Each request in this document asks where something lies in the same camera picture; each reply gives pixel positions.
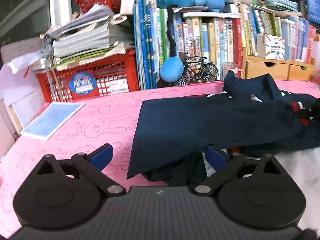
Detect white and navy jacket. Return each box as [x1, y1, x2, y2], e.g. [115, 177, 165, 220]
[126, 70, 320, 230]

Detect light blue notebook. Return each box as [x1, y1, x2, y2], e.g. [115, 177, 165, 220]
[21, 102, 85, 141]

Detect pink bunny table mat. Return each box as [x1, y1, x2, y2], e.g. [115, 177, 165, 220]
[1, 80, 319, 238]

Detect wooden drawer organizer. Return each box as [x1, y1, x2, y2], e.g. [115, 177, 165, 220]
[241, 56, 316, 81]

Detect small clear plastic jar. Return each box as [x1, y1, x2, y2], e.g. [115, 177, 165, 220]
[222, 62, 238, 80]

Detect red plastic crate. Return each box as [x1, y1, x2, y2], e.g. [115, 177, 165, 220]
[36, 49, 139, 102]

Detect miniature black bicycle model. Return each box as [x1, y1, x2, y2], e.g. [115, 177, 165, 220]
[174, 54, 218, 86]

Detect white pencil pattern box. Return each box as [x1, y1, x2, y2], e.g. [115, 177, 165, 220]
[257, 34, 285, 60]

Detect blue plush ball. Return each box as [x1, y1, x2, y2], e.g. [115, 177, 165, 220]
[160, 56, 184, 83]

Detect stack of papers and booklets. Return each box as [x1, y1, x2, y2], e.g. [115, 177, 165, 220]
[31, 4, 134, 71]

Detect row of upright books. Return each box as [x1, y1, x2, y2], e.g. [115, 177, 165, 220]
[133, 0, 319, 90]

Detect blue package on sill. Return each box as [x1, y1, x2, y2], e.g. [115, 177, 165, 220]
[306, 0, 320, 24]

